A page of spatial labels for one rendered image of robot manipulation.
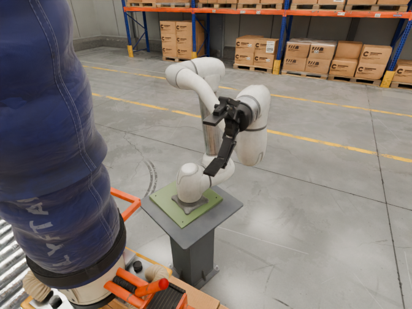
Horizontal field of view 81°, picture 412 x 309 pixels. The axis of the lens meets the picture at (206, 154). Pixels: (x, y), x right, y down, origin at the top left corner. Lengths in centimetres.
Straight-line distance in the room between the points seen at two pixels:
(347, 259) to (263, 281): 78
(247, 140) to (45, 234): 61
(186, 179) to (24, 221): 95
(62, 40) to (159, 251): 205
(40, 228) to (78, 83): 27
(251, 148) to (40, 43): 64
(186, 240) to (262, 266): 100
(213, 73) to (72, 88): 94
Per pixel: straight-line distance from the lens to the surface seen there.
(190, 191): 142
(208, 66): 130
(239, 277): 217
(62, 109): 44
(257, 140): 83
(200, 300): 103
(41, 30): 42
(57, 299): 90
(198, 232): 145
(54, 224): 55
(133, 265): 88
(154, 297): 70
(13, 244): 206
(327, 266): 243
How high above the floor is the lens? 187
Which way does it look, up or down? 33 degrees down
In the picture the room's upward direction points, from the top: straight up
